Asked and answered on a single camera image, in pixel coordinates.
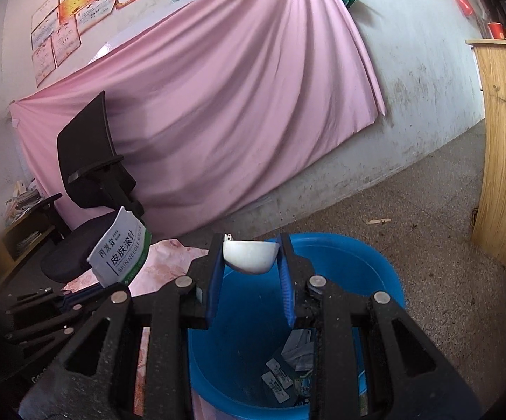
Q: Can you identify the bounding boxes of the blue plastic bucket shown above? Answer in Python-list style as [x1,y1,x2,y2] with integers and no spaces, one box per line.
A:
[189,233,406,419]

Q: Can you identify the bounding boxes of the long white sachet strip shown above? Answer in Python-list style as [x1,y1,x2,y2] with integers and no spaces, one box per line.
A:
[261,358,294,404]

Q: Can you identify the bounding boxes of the wall certificates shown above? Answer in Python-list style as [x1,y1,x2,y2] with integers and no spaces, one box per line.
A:
[30,0,136,86]

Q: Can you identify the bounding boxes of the wooden shelf desk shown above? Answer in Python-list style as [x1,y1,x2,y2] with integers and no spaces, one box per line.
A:
[0,199,57,290]

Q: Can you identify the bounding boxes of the red cup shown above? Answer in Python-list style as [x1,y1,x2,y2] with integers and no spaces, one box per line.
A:
[487,22,505,40]

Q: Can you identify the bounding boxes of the pink hanging sheet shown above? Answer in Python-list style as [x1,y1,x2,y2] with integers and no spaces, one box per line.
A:
[10,0,385,239]

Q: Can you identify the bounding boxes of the white earbud case half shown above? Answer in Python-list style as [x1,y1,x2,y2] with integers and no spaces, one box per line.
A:
[223,234,280,276]

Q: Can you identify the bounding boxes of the stack of books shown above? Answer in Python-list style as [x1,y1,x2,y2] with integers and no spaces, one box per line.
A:
[3,179,42,228]

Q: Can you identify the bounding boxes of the white green medicine box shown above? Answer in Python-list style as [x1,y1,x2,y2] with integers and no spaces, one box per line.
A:
[87,207,152,287]

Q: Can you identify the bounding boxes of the black office chair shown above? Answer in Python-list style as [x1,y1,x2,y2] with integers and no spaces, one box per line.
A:
[41,92,144,284]

